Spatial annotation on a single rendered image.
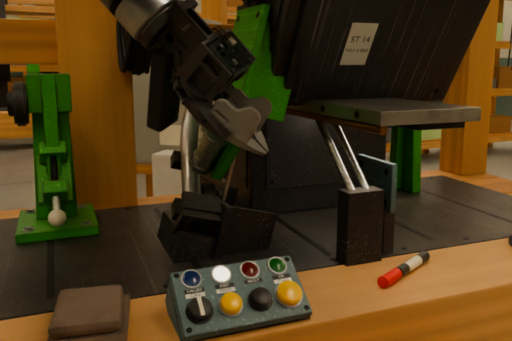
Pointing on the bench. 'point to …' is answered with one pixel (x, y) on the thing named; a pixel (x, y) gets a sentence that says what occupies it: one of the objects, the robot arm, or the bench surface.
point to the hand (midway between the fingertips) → (256, 149)
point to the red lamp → (249, 269)
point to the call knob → (200, 308)
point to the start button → (289, 292)
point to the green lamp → (277, 265)
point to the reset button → (231, 303)
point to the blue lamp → (191, 278)
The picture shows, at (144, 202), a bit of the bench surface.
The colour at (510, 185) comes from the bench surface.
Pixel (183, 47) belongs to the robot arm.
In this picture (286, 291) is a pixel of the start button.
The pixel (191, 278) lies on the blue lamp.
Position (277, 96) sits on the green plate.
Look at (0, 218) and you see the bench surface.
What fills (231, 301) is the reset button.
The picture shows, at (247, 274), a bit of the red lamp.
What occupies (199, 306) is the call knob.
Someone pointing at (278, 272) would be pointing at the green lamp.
